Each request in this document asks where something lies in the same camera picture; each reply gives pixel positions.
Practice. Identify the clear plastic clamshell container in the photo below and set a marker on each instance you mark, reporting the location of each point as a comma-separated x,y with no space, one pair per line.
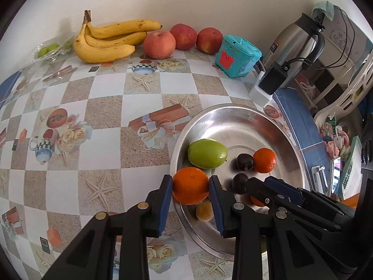
58,54

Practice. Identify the blue face mask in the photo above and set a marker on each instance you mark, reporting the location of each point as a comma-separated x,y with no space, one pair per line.
325,7

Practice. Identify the green and white book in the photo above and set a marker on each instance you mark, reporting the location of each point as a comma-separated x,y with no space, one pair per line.
351,169

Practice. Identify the round metal plate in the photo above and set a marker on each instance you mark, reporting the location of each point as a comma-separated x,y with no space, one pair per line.
233,128

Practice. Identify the red apple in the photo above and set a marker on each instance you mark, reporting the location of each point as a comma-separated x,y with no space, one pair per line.
209,40
158,45
183,36

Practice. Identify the white plastic rack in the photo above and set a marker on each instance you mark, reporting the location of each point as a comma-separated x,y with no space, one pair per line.
329,110

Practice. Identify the yellow banana bunch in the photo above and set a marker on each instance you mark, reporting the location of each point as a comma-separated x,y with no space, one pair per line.
102,51

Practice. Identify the white phone holder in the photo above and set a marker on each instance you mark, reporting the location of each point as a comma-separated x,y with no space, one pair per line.
317,178

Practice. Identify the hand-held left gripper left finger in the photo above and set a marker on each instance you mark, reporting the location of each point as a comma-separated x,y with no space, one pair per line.
164,204

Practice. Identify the dark plum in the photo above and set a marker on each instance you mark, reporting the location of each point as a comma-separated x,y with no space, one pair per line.
239,183
244,162

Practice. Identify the small brown fruit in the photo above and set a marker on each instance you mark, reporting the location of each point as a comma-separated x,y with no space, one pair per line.
204,211

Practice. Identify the stainless steel thermos jug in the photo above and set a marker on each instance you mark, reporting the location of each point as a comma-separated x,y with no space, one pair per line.
294,40

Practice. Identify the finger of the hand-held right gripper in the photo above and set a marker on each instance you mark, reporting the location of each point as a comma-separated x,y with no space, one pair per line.
285,191
259,189

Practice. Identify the black and white power adapter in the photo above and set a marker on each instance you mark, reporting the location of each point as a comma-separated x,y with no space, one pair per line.
260,97

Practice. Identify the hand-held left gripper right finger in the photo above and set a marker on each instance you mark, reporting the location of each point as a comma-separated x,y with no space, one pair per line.
220,210

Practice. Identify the teal toy box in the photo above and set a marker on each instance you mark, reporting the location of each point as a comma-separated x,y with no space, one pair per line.
242,58

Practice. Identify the orange tangerine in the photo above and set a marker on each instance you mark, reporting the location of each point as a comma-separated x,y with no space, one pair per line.
264,160
191,185
256,201

